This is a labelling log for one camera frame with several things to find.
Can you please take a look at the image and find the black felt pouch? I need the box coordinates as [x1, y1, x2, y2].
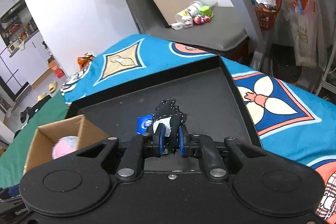
[151, 98, 187, 156]

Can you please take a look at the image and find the blue tissue packet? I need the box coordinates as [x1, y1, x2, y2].
[137, 114, 153, 135]

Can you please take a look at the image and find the grey pink plush toy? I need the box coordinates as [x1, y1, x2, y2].
[52, 136, 78, 159]

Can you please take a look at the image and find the large black tray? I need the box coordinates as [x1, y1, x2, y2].
[65, 54, 263, 172]

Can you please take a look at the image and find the brown cardboard box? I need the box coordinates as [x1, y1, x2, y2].
[23, 115, 108, 173]

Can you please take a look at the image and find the blue patterned bed sheet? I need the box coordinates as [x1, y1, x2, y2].
[59, 33, 336, 223]

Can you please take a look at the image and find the yellow slipper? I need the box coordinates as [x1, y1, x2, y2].
[49, 81, 58, 94]
[38, 92, 48, 102]

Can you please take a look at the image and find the orange bag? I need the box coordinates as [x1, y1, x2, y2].
[77, 53, 95, 70]

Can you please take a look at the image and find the black slippers pair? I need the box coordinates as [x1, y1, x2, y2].
[20, 107, 34, 123]

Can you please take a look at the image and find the black dice cushion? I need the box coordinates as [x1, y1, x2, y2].
[26, 95, 52, 121]

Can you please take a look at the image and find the green cloth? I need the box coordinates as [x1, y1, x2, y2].
[0, 92, 68, 188]

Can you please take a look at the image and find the grey folding mattress seat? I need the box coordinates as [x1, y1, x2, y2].
[126, 0, 248, 52]

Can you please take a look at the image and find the orange cardboard box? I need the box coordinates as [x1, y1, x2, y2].
[48, 57, 65, 79]

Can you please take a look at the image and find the white plastic bottle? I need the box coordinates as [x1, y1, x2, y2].
[175, 0, 218, 22]

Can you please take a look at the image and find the green cup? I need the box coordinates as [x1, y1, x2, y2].
[198, 5, 214, 18]

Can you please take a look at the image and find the red basket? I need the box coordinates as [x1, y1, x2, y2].
[251, 0, 282, 31]

